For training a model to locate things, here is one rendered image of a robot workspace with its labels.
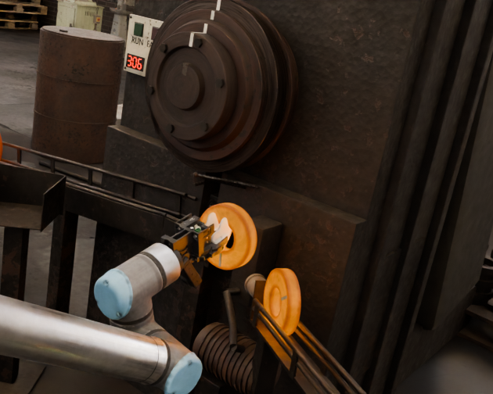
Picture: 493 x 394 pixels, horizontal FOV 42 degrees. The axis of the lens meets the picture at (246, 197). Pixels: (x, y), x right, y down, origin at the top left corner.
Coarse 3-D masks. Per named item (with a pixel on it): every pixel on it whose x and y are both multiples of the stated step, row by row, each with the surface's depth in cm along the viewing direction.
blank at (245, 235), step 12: (228, 204) 152; (204, 216) 155; (216, 216) 153; (228, 216) 151; (240, 216) 149; (240, 228) 149; (252, 228) 149; (240, 240) 149; (252, 240) 149; (228, 252) 152; (240, 252) 150; (252, 252) 150; (216, 264) 155; (228, 264) 153; (240, 264) 151
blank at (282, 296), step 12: (276, 276) 152; (288, 276) 149; (264, 288) 159; (276, 288) 154; (288, 288) 146; (264, 300) 158; (276, 300) 156; (288, 300) 145; (300, 300) 146; (276, 312) 154; (288, 312) 145; (288, 324) 146
